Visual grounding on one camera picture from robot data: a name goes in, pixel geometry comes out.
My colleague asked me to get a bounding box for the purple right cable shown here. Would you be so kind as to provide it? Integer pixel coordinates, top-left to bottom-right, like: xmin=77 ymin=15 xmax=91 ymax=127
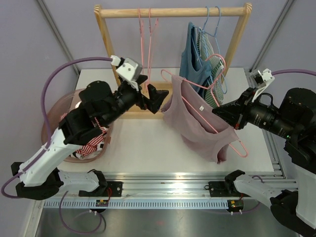
xmin=249 ymin=69 xmax=316 ymax=213

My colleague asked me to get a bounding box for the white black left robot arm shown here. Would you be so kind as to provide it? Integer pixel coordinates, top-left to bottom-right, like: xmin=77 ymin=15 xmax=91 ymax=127
xmin=11 ymin=75 xmax=169 ymax=200

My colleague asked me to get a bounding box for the pink translucent plastic basket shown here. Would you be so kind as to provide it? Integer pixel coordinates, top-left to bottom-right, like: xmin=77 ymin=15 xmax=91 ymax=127
xmin=47 ymin=89 xmax=114 ymax=163

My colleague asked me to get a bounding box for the red white striped tank top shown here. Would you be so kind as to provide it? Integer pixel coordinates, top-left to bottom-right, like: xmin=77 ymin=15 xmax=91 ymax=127
xmin=70 ymin=118 xmax=109 ymax=160

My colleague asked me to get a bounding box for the mauve pink tank top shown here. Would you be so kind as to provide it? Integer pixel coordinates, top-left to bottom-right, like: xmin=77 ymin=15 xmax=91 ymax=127
xmin=161 ymin=75 xmax=238 ymax=164

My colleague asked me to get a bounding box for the blue wire hanger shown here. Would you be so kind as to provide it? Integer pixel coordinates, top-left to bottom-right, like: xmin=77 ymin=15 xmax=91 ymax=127
xmin=200 ymin=6 xmax=228 ymax=94
xmin=197 ymin=6 xmax=221 ymax=88

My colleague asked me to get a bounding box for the black white striped tank top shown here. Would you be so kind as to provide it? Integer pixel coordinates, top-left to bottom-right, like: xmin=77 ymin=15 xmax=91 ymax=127
xmin=70 ymin=142 xmax=104 ymax=160

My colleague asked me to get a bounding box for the blue tank top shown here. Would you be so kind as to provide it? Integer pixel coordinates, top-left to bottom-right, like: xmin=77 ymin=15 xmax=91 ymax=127
xmin=179 ymin=22 xmax=212 ymax=87

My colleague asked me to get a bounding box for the slotted white cable duct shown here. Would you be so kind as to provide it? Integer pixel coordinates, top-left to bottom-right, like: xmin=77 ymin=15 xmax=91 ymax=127
xmin=44 ymin=198 xmax=228 ymax=209

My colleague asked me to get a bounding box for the aluminium mounting rail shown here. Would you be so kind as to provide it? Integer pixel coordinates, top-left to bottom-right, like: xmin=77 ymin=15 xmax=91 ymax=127
xmin=104 ymin=172 xmax=227 ymax=199

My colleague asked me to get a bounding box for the aluminium frame post left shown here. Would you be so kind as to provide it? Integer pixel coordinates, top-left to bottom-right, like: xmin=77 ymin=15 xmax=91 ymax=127
xmin=35 ymin=0 xmax=74 ymax=62

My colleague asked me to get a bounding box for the aluminium frame post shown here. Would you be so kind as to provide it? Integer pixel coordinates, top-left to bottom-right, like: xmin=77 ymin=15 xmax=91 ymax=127
xmin=35 ymin=0 xmax=74 ymax=62
xmin=249 ymin=0 xmax=296 ymax=75

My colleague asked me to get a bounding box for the green white striped tank top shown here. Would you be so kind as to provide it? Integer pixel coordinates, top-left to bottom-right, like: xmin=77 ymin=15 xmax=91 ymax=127
xmin=196 ymin=32 xmax=225 ymax=107

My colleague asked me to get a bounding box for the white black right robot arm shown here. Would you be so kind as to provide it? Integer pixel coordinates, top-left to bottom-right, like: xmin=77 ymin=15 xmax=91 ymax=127
xmin=213 ymin=88 xmax=316 ymax=237

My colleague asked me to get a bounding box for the wooden clothes rack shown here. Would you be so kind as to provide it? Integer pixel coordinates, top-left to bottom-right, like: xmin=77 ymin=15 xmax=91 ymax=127
xmin=93 ymin=2 xmax=253 ymax=120

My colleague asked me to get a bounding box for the aluminium frame post right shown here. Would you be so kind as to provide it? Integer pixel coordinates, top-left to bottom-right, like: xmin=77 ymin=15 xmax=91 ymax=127
xmin=249 ymin=0 xmax=296 ymax=75

